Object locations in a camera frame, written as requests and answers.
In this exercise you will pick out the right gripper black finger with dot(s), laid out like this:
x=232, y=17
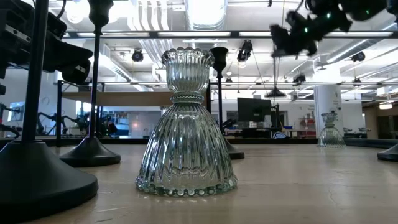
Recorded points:
x=295, y=19
x=280, y=40

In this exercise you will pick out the black computer monitor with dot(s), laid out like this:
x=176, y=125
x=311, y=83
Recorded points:
x=253, y=109

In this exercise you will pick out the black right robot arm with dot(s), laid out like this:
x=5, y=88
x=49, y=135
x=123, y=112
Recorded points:
x=357, y=7

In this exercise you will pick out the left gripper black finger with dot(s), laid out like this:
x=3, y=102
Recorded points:
x=62, y=54
x=76, y=76

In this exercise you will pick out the white round column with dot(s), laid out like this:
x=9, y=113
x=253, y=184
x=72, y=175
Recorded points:
x=328, y=102

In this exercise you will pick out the wooden shelf riser black frame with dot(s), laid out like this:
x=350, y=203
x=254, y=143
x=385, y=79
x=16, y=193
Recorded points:
x=124, y=99

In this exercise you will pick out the background black robot arm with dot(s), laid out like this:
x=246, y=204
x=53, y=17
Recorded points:
x=62, y=119

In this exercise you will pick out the black pendant lamp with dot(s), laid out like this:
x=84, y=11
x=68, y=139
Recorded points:
x=275, y=93

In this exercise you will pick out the black metal candlestick holder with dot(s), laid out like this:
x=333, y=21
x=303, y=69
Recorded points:
x=390, y=154
x=219, y=59
x=90, y=154
x=37, y=186

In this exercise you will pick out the black ceiling spotlight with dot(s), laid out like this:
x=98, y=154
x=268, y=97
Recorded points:
x=137, y=56
x=358, y=56
x=244, y=51

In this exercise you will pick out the clear ribbed glass candle holder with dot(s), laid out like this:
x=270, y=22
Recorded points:
x=331, y=137
x=186, y=149

